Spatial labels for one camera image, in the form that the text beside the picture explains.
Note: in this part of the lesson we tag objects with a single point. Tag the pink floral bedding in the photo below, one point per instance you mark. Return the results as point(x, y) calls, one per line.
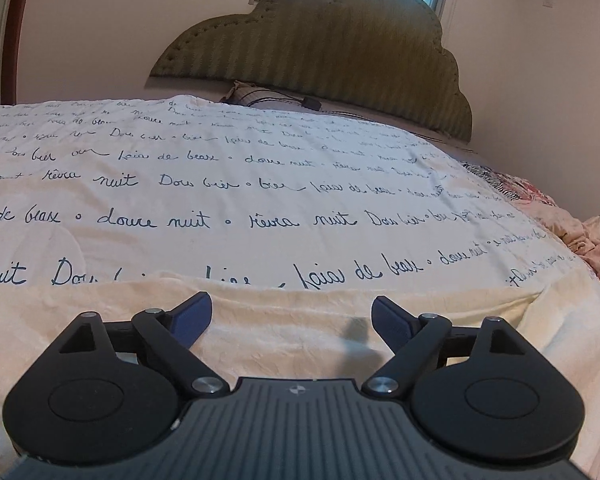
point(575, 225)

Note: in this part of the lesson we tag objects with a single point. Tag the patterned pillow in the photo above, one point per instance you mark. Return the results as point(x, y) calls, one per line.
point(260, 95)

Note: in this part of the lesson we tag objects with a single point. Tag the white script-printed quilt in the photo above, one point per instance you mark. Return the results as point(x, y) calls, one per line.
point(230, 185)

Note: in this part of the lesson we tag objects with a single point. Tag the brown wooden door frame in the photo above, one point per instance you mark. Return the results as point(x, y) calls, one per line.
point(14, 25)

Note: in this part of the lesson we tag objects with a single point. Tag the cream blanket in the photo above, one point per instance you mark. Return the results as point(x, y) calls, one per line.
point(290, 327)

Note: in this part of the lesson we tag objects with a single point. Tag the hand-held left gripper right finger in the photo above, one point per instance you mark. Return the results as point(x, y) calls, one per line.
point(387, 322)

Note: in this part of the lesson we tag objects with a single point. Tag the green padded headboard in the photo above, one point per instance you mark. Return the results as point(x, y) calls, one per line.
point(310, 45)

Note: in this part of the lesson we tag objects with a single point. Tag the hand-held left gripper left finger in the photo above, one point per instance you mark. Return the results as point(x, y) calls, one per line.
point(196, 317)

